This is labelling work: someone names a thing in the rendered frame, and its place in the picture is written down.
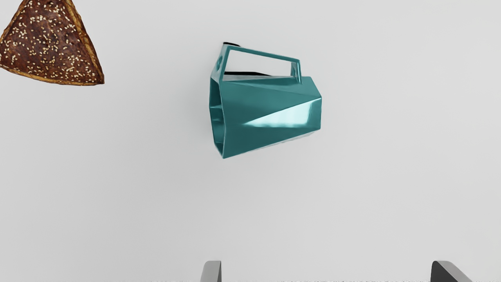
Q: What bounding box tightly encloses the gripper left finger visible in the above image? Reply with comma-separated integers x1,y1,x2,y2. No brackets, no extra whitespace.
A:
200,260,222,282

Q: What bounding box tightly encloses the brown seeded bread slice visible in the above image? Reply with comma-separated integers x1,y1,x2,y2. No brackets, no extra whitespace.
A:
0,0,105,86

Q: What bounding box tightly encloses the teal faceted mug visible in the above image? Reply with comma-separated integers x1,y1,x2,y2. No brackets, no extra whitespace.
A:
209,43,323,159

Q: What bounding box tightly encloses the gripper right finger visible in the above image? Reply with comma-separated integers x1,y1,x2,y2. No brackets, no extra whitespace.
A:
430,260,473,282

